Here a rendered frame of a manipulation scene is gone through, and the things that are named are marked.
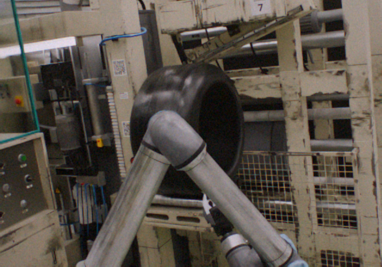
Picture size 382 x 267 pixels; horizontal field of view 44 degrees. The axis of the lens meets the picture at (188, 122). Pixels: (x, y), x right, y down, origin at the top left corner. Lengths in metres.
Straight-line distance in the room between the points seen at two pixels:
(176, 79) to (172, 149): 0.66
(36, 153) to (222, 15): 1.06
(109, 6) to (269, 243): 1.29
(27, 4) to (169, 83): 10.53
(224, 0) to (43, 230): 1.32
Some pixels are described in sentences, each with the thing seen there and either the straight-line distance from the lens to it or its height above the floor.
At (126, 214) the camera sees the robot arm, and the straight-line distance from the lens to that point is 1.48.
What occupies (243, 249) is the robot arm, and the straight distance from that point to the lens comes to 1.66.
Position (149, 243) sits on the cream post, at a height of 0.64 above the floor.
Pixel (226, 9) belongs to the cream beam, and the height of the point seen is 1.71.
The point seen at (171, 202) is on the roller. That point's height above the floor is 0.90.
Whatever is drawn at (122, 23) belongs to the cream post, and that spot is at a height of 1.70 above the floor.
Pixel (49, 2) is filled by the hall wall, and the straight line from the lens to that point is 12.68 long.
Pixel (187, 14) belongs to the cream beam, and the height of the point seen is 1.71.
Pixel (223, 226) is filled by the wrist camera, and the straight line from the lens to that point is 1.70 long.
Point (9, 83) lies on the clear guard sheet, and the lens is 2.17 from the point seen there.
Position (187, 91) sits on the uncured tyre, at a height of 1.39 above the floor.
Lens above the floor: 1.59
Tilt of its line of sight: 10 degrees down
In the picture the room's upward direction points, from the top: 8 degrees counter-clockwise
